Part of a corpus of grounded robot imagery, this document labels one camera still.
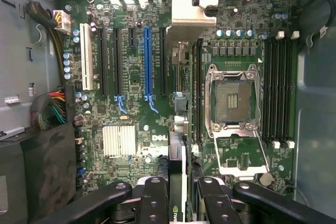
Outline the CPU socket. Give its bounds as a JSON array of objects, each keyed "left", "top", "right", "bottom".
[{"left": 204, "top": 63, "right": 263, "bottom": 138}]

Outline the silver chipset heatsink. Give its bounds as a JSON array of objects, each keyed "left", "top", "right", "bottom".
[{"left": 102, "top": 124, "right": 137, "bottom": 158}]

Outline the blue expansion slot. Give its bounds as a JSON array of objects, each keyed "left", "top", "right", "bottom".
[{"left": 143, "top": 26, "right": 160, "bottom": 114}]

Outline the short black expansion slot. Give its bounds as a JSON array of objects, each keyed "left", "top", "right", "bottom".
[{"left": 128, "top": 27, "right": 137, "bottom": 49}]

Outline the coin cell battery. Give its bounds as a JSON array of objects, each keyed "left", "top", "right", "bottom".
[{"left": 259, "top": 173, "right": 274, "bottom": 186}]

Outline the white expansion slot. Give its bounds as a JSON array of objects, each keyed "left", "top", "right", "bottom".
[{"left": 80, "top": 23, "right": 94, "bottom": 91}]

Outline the green motherboard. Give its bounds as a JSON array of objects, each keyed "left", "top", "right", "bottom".
[{"left": 54, "top": 0, "right": 301, "bottom": 201}]

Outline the white power connector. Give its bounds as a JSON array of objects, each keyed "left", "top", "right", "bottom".
[{"left": 26, "top": 1, "right": 72, "bottom": 35}]

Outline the multicolour power cable bundle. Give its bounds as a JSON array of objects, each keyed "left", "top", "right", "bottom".
[{"left": 30, "top": 86, "right": 76, "bottom": 130}]

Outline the black air shroud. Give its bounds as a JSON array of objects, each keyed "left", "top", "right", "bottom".
[{"left": 0, "top": 123, "right": 79, "bottom": 224}]

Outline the grey open PC case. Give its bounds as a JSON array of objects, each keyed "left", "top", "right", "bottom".
[{"left": 0, "top": 0, "right": 336, "bottom": 224}]

